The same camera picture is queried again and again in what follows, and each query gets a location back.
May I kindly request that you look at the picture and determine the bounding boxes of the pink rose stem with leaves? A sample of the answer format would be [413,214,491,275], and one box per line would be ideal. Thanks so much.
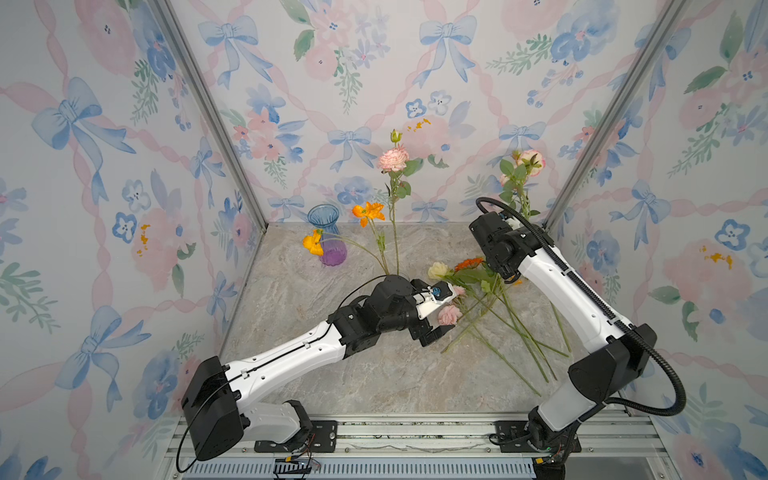
[500,150,546,219]

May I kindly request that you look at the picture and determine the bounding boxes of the orange poppy flower stem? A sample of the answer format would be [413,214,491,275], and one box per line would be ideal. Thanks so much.
[302,202,391,274]

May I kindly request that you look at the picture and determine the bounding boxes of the pink carnation single stem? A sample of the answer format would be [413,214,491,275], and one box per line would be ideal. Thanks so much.
[377,129,423,274]

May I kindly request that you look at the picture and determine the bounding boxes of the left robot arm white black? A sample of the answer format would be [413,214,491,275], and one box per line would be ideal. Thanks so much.
[181,275,460,461]

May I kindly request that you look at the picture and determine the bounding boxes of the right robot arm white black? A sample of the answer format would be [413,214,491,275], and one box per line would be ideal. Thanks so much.
[469,212,657,451]

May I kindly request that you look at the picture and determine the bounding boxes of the blue purple glass vase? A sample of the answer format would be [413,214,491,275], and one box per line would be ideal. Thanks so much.
[303,204,347,267]

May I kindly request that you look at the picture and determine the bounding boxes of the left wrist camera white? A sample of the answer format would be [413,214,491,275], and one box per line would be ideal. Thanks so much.
[413,281,458,319]

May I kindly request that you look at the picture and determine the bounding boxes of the black corrugated cable hose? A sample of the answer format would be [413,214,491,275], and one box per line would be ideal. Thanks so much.
[475,196,688,418]

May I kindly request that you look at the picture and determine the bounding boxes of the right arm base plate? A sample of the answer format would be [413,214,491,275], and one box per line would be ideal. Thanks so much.
[488,420,582,457]

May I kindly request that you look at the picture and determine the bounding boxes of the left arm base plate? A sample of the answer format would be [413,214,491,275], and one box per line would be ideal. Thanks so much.
[254,420,339,453]

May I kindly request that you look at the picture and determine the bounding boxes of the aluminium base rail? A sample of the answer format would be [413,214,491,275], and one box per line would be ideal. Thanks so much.
[156,408,680,479]

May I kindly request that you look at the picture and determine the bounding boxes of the right aluminium corner post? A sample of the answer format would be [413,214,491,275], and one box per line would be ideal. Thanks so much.
[544,0,690,231]

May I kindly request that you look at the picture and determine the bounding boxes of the aluminium corner post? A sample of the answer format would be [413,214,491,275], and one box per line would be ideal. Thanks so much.
[544,0,690,231]
[148,0,268,235]

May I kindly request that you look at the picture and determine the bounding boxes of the left aluminium corner post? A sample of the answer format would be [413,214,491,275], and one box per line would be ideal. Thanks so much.
[148,0,268,235]

